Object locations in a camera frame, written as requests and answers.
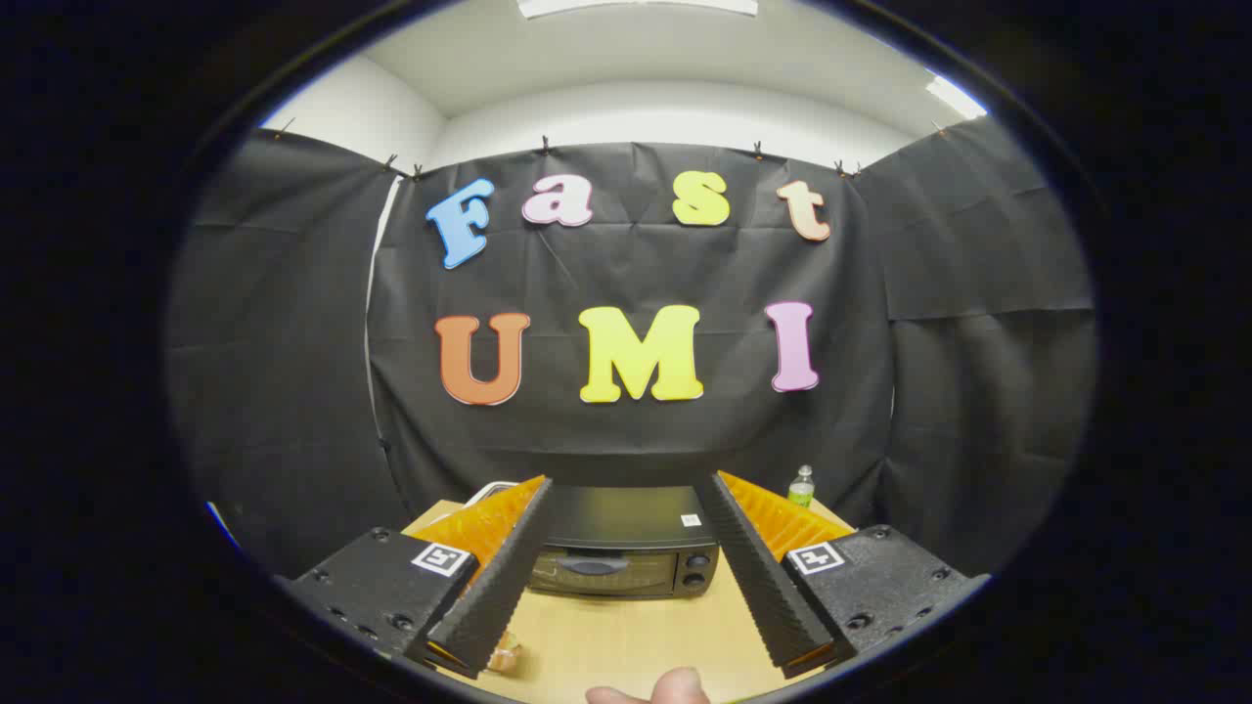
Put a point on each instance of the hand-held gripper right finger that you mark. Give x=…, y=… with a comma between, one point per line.
x=753, y=577

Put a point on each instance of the black toaster oven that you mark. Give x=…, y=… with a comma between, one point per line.
x=626, y=533

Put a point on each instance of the white bread sandwich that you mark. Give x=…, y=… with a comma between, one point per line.
x=505, y=655

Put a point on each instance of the long ceiling light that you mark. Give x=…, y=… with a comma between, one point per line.
x=636, y=7

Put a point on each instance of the white pop-up toaster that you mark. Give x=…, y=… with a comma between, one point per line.
x=492, y=488

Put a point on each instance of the green plastic bottle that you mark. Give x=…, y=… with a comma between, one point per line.
x=801, y=489

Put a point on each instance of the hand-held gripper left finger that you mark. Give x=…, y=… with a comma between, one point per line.
x=499, y=577

